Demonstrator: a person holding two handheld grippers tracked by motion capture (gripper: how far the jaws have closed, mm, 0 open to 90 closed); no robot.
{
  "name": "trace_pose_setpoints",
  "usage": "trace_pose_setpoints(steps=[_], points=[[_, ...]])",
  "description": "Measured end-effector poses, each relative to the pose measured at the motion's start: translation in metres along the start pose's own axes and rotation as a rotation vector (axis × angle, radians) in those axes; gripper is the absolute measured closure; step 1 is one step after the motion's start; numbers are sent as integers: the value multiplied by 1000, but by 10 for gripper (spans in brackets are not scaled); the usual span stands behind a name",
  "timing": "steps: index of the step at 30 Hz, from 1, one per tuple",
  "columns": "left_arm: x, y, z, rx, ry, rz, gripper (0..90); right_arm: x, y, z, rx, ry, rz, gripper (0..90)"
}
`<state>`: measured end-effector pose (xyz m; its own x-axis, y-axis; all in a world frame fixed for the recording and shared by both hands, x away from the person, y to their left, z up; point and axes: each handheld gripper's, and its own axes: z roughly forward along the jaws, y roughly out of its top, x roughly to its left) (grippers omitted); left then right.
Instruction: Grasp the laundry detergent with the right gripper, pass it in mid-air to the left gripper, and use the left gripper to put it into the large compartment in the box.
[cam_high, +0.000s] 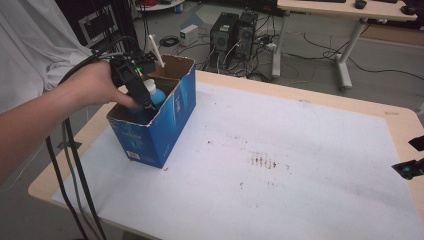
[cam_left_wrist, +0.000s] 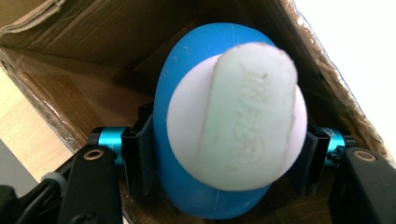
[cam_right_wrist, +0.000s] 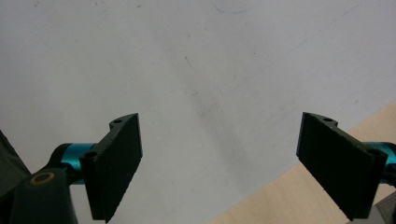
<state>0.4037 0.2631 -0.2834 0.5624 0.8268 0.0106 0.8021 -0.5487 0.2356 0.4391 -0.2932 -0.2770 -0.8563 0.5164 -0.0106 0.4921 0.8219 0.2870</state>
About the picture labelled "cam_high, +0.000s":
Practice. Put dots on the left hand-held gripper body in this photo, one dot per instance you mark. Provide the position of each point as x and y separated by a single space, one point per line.
126 68

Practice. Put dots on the blue bottle with white cap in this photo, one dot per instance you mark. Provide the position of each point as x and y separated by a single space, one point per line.
158 96

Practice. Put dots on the blue cardboard box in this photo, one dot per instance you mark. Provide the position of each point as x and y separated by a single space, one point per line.
156 140

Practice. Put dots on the person's left hand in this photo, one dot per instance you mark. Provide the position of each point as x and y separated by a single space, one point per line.
93 86

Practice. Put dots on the black equipment rack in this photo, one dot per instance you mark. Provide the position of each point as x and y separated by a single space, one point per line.
100 23

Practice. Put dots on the white round platform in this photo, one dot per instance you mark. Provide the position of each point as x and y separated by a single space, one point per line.
160 6

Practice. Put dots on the white box device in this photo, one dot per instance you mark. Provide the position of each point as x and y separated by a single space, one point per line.
189 35

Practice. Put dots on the black computer tower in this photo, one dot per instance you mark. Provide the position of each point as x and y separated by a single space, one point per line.
247 33
224 33

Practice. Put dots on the black computer mouse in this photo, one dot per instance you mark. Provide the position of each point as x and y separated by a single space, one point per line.
360 4
408 9

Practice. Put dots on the white power strip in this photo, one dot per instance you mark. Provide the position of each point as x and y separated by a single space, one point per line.
271 46

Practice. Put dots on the white table mat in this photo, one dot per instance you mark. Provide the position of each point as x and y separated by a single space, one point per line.
266 200

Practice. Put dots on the wooden desk with white legs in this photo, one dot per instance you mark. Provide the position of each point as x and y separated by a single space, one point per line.
333 8

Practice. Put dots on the black keyboard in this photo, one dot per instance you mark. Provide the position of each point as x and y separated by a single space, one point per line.
323 1

